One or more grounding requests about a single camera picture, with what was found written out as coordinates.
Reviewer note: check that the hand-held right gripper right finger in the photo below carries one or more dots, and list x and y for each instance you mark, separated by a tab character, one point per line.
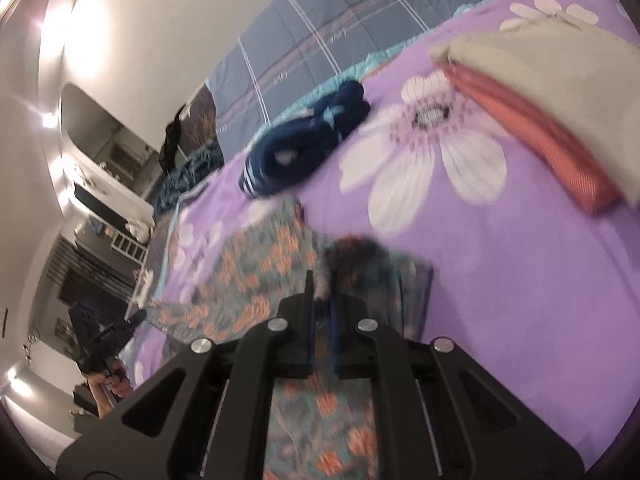
334	352

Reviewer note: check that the person's left hand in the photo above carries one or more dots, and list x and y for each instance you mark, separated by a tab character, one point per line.
117	385

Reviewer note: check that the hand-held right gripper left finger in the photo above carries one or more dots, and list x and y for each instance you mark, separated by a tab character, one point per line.
310	340

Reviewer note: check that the purple floral bed sheet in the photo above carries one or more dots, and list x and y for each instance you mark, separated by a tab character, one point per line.
500	285

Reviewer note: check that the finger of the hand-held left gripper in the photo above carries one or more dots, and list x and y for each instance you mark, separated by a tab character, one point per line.
135	318

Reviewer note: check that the beige folded garment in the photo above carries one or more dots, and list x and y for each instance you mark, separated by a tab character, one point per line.
560	75

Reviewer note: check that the navy star print garment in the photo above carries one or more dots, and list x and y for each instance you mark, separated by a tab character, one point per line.
300	145

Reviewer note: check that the arched wall niche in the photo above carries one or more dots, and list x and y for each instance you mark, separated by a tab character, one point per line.
100	145

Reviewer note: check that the blue plaid quilt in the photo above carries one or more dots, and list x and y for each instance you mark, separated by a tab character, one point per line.
325	35

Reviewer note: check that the dark blue fuzzy blanket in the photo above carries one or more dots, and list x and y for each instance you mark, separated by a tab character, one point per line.
190	175

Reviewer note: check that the pink folded garment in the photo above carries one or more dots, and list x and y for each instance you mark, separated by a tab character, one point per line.
545	145

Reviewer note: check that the black garment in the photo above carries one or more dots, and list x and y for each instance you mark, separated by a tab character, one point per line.
172	135

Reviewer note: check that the white rack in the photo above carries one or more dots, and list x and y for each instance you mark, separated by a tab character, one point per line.
127	246

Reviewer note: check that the teal floral shirt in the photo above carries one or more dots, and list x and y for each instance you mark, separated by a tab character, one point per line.
250	270

